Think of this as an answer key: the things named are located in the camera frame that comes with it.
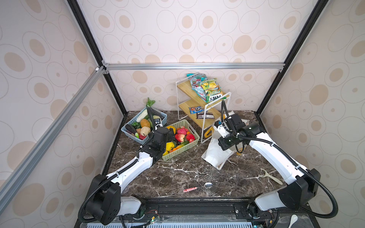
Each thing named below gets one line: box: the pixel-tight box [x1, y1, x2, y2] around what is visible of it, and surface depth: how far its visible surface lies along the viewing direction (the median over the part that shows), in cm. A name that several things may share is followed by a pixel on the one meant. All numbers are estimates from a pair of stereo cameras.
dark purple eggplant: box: [124, 123, 137, 134], surface depth 101 cm
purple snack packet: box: [196, 112, 216, 120], surface depth 96 cm
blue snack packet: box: [189, 106, 205, 115], surface depth 99 cm
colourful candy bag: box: [186, 73, 209, 100], surface depth 82 cm
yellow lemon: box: [165, 141, 175, 152], surface depth 94 cm
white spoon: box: [288, 214, 298, 228], surface depth 73 cm
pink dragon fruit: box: [177, 126, 189, 135], surface depth 102 cm
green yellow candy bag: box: [200, 78, 224, 104], surface depth 80 cm
